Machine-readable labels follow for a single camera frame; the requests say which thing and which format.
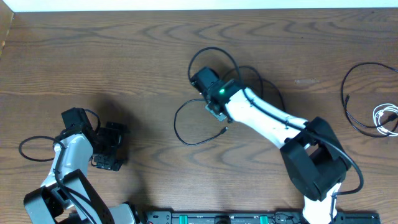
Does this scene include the cardboard box side panel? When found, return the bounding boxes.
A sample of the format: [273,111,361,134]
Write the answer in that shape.
[0,0,14,54]

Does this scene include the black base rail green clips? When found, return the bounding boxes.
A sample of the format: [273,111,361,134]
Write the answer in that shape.
[140,211,381,224]

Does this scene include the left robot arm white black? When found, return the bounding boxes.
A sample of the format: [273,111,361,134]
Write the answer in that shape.
[23,121,140,223]

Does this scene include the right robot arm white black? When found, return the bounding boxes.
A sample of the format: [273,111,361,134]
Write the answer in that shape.
[200,80,355,223]

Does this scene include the black blue-tip USB cable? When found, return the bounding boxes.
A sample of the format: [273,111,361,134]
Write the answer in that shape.
[173,65,286,147]

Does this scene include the white USB cable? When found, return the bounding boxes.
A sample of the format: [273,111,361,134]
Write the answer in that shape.
[372,103,398,137]

